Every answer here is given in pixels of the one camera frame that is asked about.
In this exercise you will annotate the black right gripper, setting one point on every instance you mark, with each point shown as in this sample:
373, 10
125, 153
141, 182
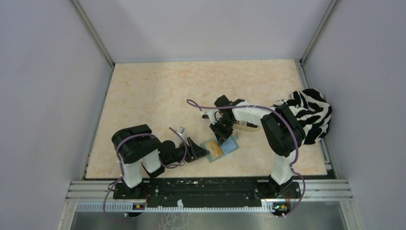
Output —
220, 136

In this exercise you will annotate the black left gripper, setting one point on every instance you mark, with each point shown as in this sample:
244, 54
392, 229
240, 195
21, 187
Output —
195, 151

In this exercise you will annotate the gold card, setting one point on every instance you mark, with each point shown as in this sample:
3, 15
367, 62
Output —
214, 149

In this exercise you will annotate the green card holder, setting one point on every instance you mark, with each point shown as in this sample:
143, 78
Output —
227, 147

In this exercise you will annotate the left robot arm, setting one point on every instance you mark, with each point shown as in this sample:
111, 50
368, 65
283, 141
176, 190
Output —
137, 148

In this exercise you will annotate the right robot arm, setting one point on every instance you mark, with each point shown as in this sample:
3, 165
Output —
282, 130

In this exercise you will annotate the cream oval card tray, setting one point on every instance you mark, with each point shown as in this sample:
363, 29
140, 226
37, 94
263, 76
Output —
246, 126

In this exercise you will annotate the zebra striped cloth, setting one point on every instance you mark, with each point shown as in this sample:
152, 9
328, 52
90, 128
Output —
312, 111

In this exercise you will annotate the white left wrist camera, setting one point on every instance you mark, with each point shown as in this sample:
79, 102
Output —
180, 131

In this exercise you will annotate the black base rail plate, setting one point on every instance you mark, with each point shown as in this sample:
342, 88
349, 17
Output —
209, 192

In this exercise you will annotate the aluminium frame rail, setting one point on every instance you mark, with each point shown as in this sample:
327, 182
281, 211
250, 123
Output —
310, 190

